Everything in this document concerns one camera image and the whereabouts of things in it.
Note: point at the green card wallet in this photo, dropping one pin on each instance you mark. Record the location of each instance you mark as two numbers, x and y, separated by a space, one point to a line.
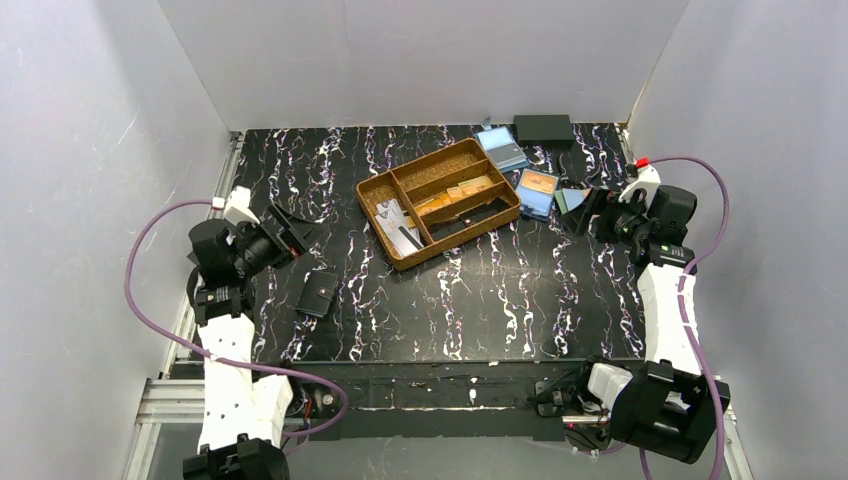
568 199

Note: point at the black leather card holder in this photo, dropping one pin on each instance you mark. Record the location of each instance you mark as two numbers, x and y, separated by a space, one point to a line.
318 294

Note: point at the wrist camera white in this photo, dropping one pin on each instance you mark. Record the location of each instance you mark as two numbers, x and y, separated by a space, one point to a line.
644 186
240 205

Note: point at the blue card holder orange card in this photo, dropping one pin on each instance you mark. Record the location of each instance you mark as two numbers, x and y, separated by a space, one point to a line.
536 192

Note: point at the white cards in tray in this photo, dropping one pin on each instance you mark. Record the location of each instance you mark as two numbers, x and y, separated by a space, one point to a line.
399 228

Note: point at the brown woven organizer tray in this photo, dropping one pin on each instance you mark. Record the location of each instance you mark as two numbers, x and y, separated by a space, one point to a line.
421 178

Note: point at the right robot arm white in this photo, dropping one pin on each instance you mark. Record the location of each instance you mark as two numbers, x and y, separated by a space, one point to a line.
667 405

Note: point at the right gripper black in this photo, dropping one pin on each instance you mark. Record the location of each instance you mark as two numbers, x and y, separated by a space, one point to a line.
602 216

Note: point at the dark grey card case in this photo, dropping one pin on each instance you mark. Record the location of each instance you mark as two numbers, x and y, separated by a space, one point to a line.
295 230

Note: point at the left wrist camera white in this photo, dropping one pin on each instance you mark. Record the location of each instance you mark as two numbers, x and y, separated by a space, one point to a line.
240 205

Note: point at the black cards in tray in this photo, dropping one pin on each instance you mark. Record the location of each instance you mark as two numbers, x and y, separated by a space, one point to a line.
441 230

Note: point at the light blue card holder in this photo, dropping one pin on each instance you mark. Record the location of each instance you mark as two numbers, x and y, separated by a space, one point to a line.
502 149

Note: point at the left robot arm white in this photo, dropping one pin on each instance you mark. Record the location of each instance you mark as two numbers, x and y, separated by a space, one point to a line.
244 412

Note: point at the black box at back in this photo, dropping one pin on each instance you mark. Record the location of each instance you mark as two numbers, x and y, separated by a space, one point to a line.
544 129

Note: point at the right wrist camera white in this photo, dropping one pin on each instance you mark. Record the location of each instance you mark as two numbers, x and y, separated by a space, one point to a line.
644 186

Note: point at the tan cards in tray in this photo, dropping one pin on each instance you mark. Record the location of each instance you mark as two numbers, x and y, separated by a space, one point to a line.
453 194

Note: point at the aluminium frame rail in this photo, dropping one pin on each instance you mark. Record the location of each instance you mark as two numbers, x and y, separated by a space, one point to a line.
169 400

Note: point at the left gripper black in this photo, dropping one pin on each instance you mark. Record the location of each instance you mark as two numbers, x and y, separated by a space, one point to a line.
281 234

